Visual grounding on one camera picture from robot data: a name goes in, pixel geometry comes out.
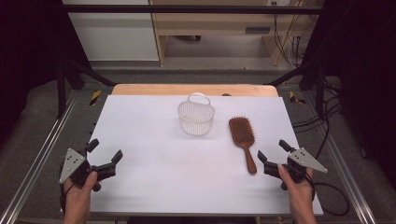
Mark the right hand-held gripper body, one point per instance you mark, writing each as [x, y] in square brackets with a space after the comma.
[295, 168]

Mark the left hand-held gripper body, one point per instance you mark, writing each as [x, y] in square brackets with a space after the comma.
[81, 169]

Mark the brown wooden hairbrush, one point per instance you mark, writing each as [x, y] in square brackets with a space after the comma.
[242, 133]

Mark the white plastic basket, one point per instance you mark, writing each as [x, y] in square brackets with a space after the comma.
[196, 119]

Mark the person's right hand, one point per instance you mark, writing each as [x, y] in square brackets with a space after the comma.
[297, 196]

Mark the person's left hand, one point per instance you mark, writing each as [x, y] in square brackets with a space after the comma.
[77, 199]

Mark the wooden table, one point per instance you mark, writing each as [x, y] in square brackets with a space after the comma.
[155, 89]

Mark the black curtain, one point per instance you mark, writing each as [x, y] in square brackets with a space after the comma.
[28, 46]
[367, 77]

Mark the white cabinet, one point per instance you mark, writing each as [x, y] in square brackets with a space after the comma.
[115, 37]

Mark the grey rectangular plate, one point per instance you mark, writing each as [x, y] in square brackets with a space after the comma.
[257, 30]

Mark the light wooden desk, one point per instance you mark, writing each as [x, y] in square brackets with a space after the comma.
[214, 21]

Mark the aluminium rail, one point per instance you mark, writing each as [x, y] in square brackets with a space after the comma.
[40, 155]
[345, 168]

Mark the black frame strut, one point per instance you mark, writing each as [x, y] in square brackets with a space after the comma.
[319, 93]
[61, 93]

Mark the black horizontal frame bar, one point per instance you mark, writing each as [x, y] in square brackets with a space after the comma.
[186, 9]

